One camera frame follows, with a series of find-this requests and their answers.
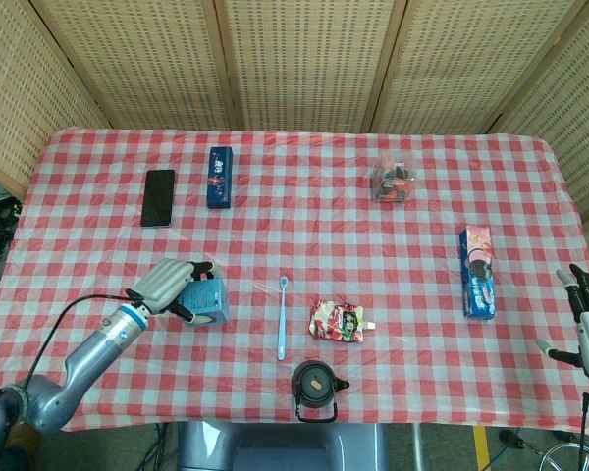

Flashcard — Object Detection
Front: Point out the clear bag of snacks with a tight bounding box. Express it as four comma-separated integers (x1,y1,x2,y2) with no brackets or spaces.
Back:
369,152,417,207

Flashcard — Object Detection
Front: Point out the light blue toothbrush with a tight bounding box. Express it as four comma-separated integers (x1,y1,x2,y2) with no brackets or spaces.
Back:
276,276,290,362

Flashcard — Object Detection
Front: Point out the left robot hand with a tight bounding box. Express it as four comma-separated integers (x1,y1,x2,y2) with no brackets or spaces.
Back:
126,258,225,327

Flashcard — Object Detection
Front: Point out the black smartphone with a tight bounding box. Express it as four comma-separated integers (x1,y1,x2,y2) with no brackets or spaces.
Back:
140,169,177,229

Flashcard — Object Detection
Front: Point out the long dark blue box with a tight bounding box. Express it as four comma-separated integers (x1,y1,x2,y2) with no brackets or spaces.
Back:
205,145,235,211

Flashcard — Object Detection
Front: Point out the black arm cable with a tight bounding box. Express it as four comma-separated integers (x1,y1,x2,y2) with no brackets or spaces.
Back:
24,292,132,393

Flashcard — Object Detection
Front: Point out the woven folding screen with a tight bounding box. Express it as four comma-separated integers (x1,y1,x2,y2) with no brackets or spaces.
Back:
0,0,589,222

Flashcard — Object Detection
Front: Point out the blue cookie package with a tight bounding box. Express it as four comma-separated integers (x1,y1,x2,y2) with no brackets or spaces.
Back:
458,225,499,320

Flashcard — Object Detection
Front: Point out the red white checkered tablecloth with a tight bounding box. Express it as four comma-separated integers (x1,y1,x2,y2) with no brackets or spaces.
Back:
0,127,589,435

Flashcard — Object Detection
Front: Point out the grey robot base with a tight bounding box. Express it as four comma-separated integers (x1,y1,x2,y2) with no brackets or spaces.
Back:
176,420,390,471

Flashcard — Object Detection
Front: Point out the small light blue box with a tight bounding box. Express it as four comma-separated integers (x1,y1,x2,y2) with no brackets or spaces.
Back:
180,277,231,326

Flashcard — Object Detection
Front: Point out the red strawberry drink pouch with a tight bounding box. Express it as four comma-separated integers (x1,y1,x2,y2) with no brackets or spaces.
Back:
307,297,377,344

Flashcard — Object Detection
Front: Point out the black teapot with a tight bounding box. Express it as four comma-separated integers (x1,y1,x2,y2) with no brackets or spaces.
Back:
291,359,350,424

